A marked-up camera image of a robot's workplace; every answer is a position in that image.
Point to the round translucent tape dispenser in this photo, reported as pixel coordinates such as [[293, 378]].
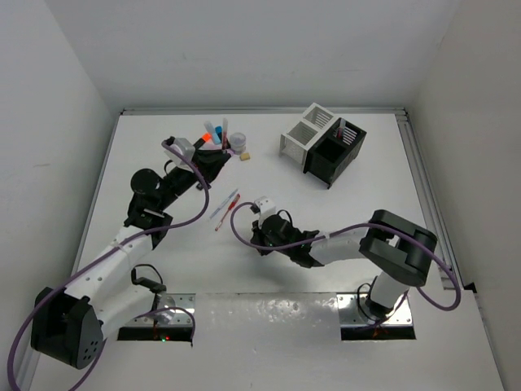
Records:
[[237, 142]]

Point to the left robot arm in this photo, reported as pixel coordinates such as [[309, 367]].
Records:
[[72, 323]]

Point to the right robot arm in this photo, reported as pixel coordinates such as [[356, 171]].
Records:
[[403, 264]]

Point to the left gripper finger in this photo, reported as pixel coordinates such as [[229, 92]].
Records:
[[213, 155], [212, 167]]

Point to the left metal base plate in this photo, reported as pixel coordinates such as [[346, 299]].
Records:
[[175, 310]]

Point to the blue gel pen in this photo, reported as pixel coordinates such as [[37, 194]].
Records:
[[223, 203]]

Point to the black slotted container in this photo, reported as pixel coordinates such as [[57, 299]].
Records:
[[329, 156]]

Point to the orange cap black highlighter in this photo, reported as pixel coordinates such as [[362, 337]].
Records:
[[202, 140]]

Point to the red slim pen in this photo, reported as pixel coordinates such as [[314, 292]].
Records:
[[231, 206]]

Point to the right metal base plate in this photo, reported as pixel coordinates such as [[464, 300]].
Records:
[[354, 312]]

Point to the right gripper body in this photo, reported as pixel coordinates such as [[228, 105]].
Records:
[[264, 239]]

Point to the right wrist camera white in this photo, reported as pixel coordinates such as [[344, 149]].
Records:
[[263, 207]]

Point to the blue cap black highlighter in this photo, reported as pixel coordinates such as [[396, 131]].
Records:
[[220, 131]]

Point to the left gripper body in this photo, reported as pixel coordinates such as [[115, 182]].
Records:
[[186, 177]]

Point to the metal base plate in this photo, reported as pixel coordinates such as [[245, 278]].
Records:
[[175, 310], [354, 312]]

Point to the light blue highlighter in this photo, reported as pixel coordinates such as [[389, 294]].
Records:
[[211, 130]]

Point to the white slotted container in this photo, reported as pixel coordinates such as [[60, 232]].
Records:
[[296, 142]]

